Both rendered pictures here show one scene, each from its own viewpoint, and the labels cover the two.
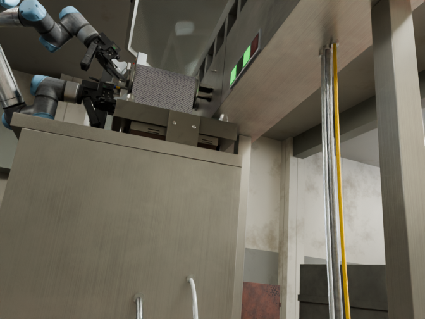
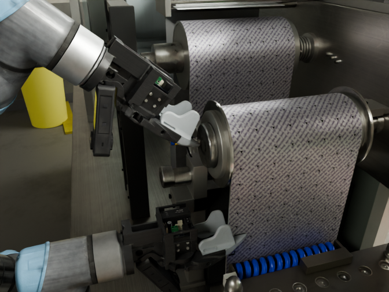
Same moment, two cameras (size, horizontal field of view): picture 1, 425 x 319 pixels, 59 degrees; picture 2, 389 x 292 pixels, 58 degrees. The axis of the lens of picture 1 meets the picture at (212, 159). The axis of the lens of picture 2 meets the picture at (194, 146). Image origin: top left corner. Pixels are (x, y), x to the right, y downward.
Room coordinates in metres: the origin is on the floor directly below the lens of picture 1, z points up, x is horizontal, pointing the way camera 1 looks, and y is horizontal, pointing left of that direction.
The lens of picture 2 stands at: (0.79, 0.39, 1.53)
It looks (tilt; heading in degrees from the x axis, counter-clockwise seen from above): 28 degrees down; 359
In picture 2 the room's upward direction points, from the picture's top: straight up
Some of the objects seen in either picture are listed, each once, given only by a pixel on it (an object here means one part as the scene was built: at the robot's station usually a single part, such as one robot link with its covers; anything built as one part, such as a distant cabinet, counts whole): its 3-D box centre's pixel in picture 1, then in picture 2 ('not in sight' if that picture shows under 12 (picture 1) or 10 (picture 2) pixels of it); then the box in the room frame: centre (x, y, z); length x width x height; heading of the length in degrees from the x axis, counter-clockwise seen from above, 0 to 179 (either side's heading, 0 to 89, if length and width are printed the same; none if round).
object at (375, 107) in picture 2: (205, 88); (367, 106); (1.39, 0.06, 1.28); 0.06 x 0.05 x 0.02; 106
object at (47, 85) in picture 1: (49, 88); (58, 267); (1.18, 0.59, 1.11); 0.11 x 0.08 x 0.09; 106
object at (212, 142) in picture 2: (129, 78); (208, 145); (1.31, 0.36, 1.25); 0.07 x 0.02 x 0.07; 16
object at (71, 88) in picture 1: (73, 93); (110, 254); (1.20, 0.52, 1.11); 0.08 x 0.05 x 0.08; 16
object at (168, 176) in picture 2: not in sight; (167, 176); (1.32, 0.43, 1.18); 0.04 x 0.02 x 0.04; 16
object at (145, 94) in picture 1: (160, 111); (288, 217); (1.29, 0.21, 1.11); 0.23 x 0.01 x 0.18; 106
